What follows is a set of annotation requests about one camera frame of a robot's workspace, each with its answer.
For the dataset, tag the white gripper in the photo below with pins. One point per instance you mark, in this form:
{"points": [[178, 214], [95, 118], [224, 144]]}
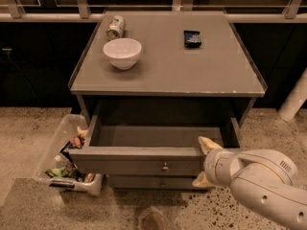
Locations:
{"points": [[213, 167]]}

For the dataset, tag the grey top drawer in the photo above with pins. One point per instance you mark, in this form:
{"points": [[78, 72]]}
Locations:
{"points": [[155, 136]]}

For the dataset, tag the grey drawer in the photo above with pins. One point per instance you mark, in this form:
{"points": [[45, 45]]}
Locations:
{"points": [[155, 136], [151, 182]]}

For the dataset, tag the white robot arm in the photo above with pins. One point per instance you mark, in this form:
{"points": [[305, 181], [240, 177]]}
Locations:
{"points": [[262, 180]]}

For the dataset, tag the grey bottom drawer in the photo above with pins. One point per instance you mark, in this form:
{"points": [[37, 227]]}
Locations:
{"points": [[151, 182]]}

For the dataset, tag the grey drawer cabinet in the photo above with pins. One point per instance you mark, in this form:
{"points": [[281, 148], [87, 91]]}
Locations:
{"points": [[219, 68]]}

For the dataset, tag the white pole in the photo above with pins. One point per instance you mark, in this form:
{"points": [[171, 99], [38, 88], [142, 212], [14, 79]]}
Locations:
{"points": [[295, 100]]}

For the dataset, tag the dark blue snack packet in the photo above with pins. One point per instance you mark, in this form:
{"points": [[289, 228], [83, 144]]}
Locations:
{"points": [[192, 39]]}

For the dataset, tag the black snack packet in bin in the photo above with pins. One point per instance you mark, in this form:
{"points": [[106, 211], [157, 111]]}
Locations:
{"points": [[68, 146]]}

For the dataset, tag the white ceramic bowl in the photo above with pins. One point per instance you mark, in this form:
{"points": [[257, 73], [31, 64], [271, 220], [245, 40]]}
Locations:
{"points": [[122, 53]]}

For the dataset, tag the green snack wrapper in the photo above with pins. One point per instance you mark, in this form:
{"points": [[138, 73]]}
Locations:
{"points": [[60, 172]]}

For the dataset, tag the clear plastic bin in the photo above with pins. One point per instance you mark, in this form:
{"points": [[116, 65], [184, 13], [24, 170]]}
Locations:
{"points": [[72, 128]]}

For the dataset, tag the crushed soda can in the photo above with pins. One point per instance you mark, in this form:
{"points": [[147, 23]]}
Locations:
{"points": [[116, 27]]}

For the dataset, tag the metal window railing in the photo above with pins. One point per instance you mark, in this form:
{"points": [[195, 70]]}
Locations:
{"points": [[236, 11]]}

